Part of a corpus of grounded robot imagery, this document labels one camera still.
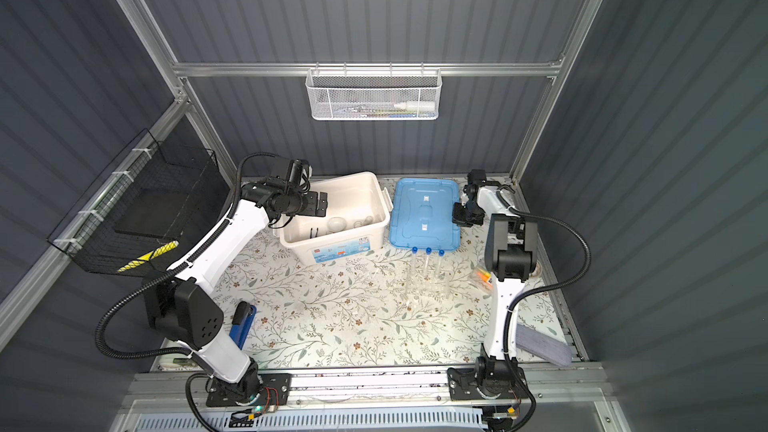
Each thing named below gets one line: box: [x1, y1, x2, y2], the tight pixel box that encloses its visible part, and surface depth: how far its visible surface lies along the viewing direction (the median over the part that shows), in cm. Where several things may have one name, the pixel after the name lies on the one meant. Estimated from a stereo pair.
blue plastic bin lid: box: [389, 177, 461, 251], surface depth 111 cm
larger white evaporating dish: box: [327, 216, 347, 233], surface depth 107 cm
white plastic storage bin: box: [273, 171, 393, 265], surface depth 98 cm
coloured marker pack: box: [476, 270, 492, 286], surface depth 95 cm
